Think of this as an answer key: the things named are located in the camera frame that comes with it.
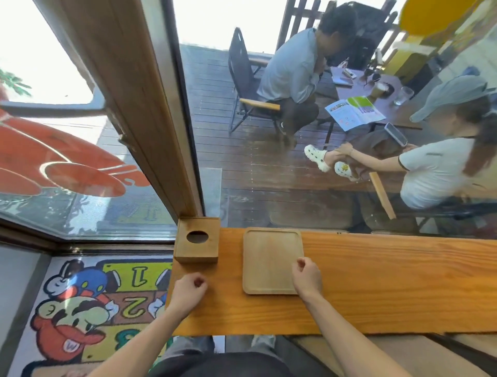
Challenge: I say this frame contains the light wooden serving tray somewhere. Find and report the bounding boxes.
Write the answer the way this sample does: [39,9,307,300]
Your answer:
[242,228,305,295]

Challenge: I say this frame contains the smartphone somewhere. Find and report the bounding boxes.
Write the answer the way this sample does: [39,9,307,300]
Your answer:
[384,122,408,148]

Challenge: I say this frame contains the black folding chair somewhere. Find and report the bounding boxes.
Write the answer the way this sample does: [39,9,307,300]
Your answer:
[228,27,282,135]

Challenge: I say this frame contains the grey cap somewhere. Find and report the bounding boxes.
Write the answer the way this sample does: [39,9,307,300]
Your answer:
[410,75,497,123]

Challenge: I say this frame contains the person's left forearm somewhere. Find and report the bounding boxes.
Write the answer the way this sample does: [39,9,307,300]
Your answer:
[87,303,193,377]

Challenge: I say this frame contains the beige bench seat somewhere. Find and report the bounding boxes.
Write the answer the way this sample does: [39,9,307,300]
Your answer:
[289,333,497,377]

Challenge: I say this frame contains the person's right hand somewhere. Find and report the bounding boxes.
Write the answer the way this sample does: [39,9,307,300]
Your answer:
[291,257,324,300]

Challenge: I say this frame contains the metal door handle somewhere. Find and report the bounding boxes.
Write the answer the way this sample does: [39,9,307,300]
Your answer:
[0,87,106,118]

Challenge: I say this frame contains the dark wooden fence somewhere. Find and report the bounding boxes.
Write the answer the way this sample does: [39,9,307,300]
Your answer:
[276,0,409,67]

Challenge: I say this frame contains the person's left hand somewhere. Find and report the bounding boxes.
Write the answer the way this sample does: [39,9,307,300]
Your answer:
[168,273,209,311]

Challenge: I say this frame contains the colourful folded brochure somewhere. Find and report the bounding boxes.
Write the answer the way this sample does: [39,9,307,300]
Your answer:
[324,96,387,132]

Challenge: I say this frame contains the white clog shoe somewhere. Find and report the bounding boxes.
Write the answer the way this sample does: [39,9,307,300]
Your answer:
[304,144,332,173]
[334,161,360,183]

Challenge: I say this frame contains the black bag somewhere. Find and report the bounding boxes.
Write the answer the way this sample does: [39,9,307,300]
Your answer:
[329,3,399,71]

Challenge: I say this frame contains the black chair with wooden armrest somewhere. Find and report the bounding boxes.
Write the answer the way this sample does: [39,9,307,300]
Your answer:
[368,172,497,234]

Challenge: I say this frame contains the wooden tissue box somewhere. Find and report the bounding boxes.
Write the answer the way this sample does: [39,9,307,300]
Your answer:
[173,217,221,265]

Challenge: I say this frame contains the dark wooden outdoor table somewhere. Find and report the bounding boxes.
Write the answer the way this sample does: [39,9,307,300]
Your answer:
[322,66,425,145]

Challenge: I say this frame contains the cartoon character floor mat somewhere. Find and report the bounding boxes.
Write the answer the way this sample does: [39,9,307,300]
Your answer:
[8,256,173,377]

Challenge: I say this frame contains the wooden door frame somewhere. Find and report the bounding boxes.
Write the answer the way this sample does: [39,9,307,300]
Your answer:
[33,0,205,220]

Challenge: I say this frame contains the clear drinking glass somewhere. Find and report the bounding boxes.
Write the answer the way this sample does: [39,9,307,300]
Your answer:
[394,86,415,106]

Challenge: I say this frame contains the red window sticker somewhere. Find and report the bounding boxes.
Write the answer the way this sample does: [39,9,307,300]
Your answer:
[0,83,152,197]

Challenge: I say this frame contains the person's black shirt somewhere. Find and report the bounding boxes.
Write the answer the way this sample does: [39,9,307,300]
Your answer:
[148,351,311,377]

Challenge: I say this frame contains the person's right forearm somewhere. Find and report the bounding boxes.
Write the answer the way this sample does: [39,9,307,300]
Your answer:
[301,289,414,377]

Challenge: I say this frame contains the person's grey trousers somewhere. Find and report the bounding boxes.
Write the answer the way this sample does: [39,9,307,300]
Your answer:
[161,335,277,366]

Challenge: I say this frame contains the iced coffee cup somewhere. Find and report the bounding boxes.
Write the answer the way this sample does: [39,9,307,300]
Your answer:
[371,80,390,100]

